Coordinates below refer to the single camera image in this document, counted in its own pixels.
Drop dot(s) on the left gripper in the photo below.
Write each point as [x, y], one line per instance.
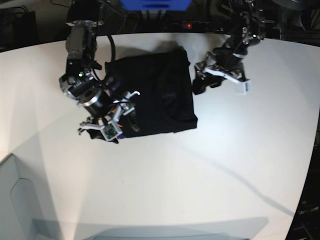
[218, 73]

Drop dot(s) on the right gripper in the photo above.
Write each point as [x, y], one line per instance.
[103, 109]

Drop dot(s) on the black T-shirt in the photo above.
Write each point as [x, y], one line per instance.
[165, 104]

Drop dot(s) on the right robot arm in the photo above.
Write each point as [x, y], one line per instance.
[80, 81]

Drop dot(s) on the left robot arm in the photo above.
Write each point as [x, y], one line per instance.
[226, 62]

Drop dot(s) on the black power strip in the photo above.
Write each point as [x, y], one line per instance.
[198, 27]

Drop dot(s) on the blue plastic bin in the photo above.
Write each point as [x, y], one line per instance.
[167, 5]

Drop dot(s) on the grey tray at table edge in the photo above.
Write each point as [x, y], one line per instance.
[27, 210]

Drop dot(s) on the black box on floor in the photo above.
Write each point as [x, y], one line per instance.
[18, 28]

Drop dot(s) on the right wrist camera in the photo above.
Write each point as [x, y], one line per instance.
[111, 131]

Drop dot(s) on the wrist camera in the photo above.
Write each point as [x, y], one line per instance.
[243, 87]
[111, 131]

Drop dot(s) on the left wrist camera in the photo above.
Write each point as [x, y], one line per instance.
[243, 87]

